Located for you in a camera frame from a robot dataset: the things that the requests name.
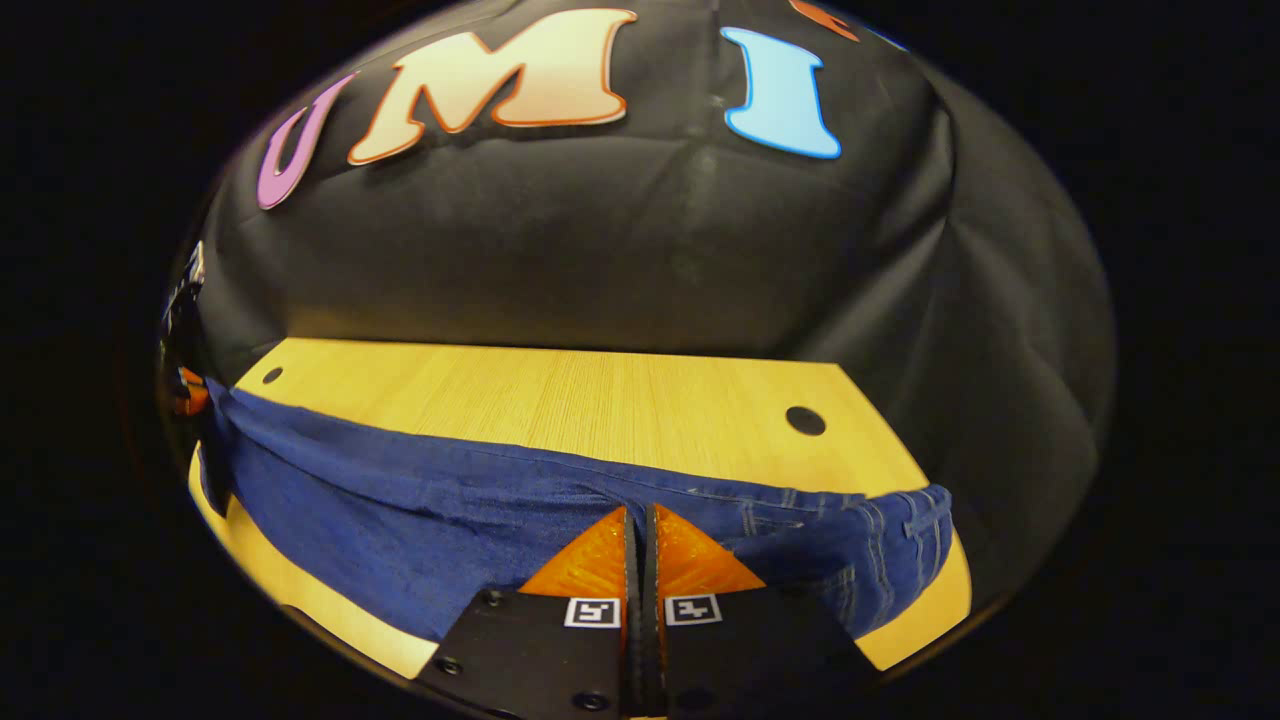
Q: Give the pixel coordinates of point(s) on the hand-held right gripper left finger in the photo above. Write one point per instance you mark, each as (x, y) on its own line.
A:
(560, 660)

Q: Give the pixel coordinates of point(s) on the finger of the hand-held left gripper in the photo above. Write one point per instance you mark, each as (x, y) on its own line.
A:
(190, 392)

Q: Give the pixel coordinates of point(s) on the blue denim jeans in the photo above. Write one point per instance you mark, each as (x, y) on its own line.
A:
(450, 520)

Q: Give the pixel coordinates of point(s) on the black backdrop cloth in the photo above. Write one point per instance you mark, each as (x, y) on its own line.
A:
(640, 250)

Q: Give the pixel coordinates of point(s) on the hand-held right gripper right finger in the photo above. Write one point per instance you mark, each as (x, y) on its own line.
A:
(740, 660)

